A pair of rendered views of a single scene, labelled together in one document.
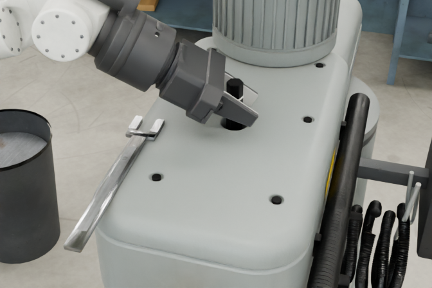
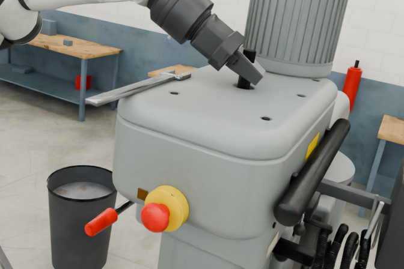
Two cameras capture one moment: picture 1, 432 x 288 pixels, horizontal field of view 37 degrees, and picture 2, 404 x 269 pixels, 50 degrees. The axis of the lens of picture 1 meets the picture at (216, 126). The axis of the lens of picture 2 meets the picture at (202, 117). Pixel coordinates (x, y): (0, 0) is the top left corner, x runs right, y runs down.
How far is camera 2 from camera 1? 0.32 m
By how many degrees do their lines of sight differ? 17
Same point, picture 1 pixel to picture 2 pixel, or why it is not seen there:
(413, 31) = (380, 184)
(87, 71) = not seen: hidden behind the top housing
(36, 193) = not seen: hidden behind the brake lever
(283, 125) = (281, 93)
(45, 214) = (99, 243)
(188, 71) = (216, 26)
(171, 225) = (175, 112)
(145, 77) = (183, 24)
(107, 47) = not seen: outside the picture
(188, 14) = not seen: hidden behind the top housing
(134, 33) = not seen: outside the picture
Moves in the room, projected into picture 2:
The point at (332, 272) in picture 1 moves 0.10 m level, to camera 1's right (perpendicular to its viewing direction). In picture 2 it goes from (303, 194) to (380, 210)
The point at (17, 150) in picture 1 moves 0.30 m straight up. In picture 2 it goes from (92, 194) to (95, 155)
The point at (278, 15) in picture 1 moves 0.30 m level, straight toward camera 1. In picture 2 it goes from (290, 32) to (270, 54)
